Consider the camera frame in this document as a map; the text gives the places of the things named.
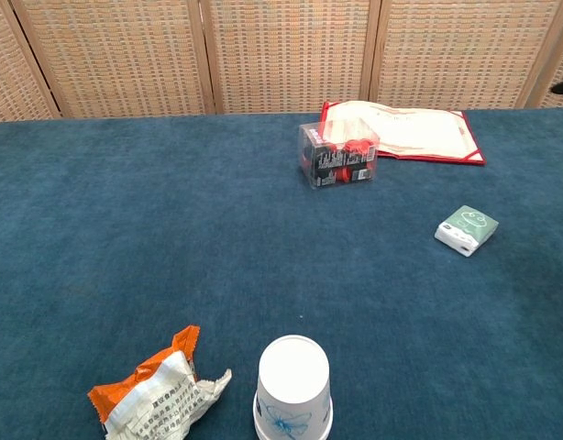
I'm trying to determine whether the white paper cup butterfly print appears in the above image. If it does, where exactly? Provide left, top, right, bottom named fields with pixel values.
left=255, top=335, right=332, bottom=440

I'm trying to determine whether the white paper cup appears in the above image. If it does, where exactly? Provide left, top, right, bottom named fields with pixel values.
left=252, top=414, right=334, bottom=440
left=252, top=396, right=334, bottom=440

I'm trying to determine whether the red certificate folder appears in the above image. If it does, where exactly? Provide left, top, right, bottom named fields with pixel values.
left=318, top=99, right=487, bottom=167

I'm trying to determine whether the green tissue pack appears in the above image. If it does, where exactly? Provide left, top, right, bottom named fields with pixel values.
left=434, top=204, right=500, bottom=258

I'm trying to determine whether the clear plastic box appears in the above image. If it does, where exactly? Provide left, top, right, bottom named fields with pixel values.
left=298, top=121, right=380, bottom=190

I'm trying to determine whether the rattan folding screen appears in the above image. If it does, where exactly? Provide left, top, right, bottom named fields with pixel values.
left=0, top=0, right=563, bottom=126

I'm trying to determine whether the blue felt table cloth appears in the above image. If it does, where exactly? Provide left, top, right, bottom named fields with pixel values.
left=0, top=108, right=563, bottom=440

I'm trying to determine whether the orange white snack wrapper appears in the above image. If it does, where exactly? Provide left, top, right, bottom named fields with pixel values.
left=87, top=324, right=233, bottom=440

